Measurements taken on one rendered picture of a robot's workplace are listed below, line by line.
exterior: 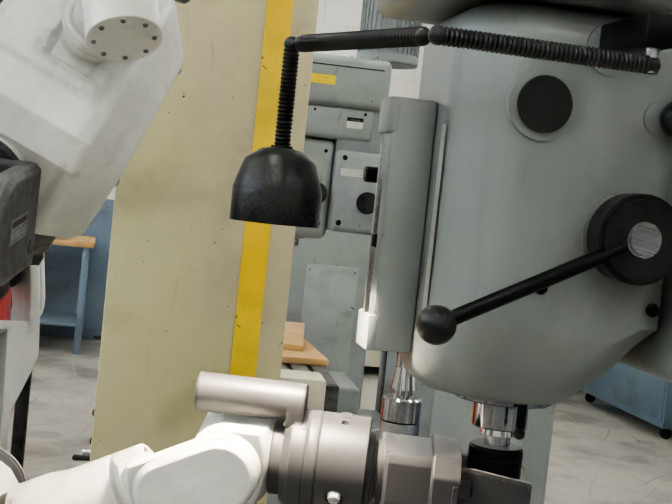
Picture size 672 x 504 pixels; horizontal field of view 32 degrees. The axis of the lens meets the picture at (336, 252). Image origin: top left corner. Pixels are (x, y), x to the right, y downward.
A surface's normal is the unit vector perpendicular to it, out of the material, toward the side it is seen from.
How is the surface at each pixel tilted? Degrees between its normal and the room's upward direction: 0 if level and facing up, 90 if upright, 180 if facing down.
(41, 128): 95
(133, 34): 148
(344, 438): 47
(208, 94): 90
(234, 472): 102
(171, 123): 90
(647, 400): 90
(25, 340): 80
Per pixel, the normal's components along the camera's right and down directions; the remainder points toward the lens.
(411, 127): 0.19, 0.07
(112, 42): 0.18, 0.89
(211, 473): -0.08, 0.25
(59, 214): 0.44, 0.83
